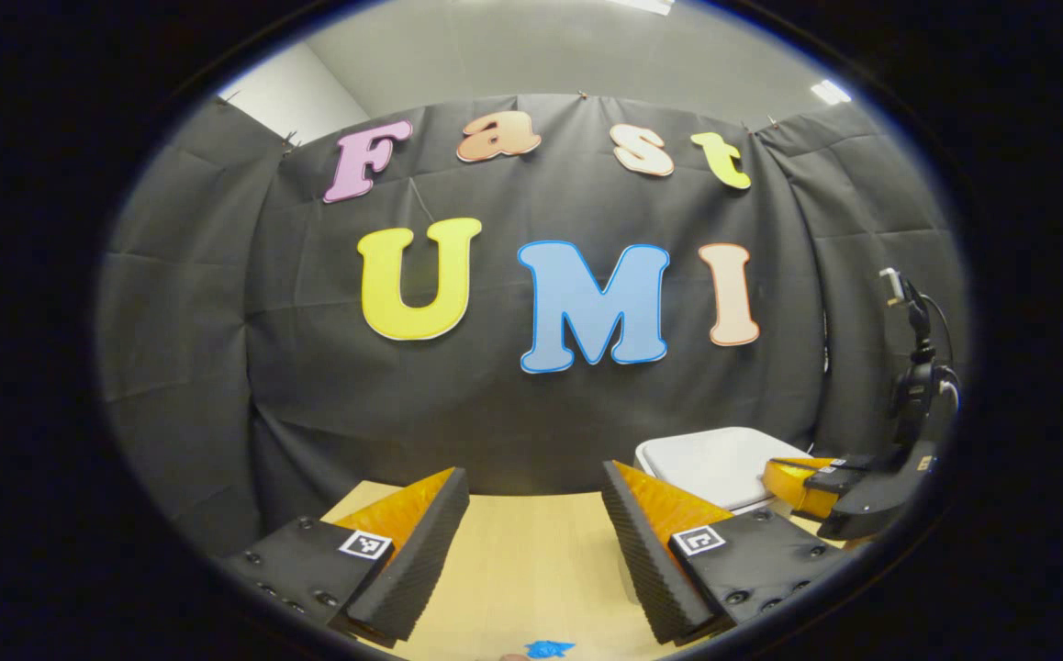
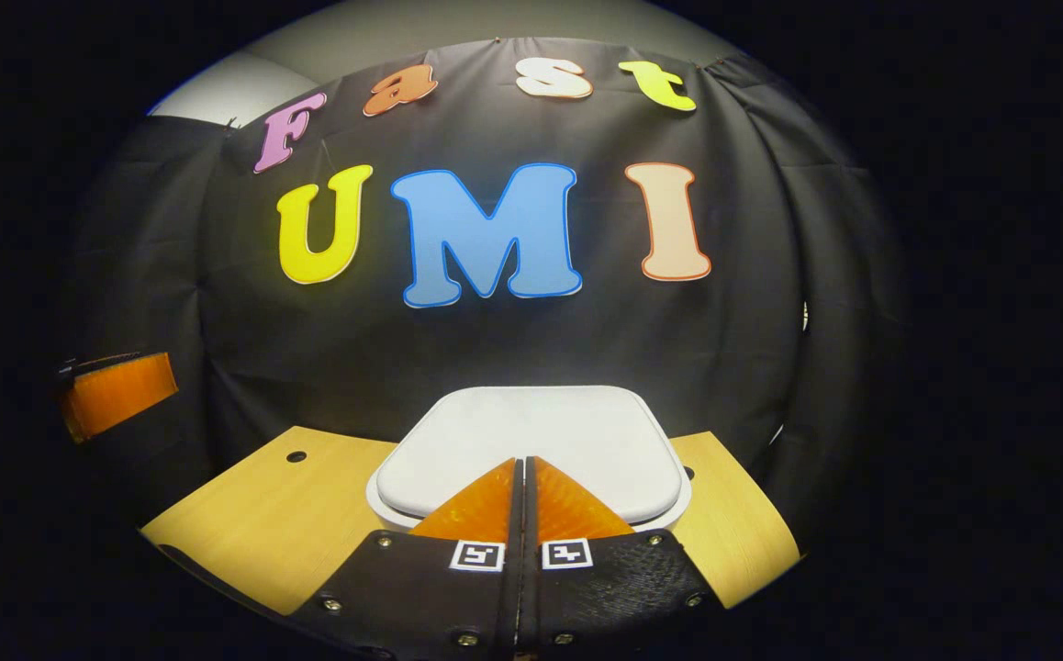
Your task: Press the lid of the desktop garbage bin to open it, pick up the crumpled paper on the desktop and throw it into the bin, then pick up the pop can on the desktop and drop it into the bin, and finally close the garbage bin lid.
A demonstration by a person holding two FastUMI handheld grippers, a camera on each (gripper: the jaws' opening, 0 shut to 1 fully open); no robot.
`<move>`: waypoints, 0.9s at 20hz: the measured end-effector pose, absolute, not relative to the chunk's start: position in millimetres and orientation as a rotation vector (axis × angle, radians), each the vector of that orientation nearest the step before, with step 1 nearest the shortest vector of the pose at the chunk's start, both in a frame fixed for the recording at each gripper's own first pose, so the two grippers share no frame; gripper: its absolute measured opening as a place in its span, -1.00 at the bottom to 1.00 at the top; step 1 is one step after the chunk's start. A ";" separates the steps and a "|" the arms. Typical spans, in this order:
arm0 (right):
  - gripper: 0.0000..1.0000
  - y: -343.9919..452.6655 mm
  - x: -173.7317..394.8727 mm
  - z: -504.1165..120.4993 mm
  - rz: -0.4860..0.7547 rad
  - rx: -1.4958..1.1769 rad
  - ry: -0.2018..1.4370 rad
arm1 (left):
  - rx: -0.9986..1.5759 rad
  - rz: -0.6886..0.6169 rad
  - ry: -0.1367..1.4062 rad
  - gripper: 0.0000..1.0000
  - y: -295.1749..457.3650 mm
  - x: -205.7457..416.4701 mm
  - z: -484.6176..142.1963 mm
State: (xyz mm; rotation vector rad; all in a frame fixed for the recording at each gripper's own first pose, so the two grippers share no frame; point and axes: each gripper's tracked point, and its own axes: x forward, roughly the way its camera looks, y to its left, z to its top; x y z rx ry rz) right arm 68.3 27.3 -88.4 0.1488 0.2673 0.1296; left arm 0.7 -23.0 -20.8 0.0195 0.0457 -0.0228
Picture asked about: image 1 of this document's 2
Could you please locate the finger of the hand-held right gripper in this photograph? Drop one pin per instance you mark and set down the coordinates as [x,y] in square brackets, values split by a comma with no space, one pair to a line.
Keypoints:
[798,487]

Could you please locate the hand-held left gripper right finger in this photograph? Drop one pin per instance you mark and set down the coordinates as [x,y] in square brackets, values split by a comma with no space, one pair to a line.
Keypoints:
[642,560]

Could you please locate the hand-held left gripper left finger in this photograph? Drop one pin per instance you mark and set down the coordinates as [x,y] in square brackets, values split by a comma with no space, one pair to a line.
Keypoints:
[421,551]

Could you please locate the white desktop garbage bin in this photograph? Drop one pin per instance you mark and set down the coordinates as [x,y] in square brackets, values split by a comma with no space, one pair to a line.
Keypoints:
[706,464]

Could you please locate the blue paper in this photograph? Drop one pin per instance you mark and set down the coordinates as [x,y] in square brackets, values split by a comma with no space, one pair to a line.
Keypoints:
[550,649]

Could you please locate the wooden desktop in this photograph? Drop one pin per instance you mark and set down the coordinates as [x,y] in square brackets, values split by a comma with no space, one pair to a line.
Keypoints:
[531,569]

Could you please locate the black backdrop cloth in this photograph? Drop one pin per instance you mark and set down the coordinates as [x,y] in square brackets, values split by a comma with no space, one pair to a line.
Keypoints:
[495,395]

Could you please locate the ceiling light panel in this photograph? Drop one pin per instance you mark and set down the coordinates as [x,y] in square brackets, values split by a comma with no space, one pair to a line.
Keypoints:
[830,91]
[642,5]

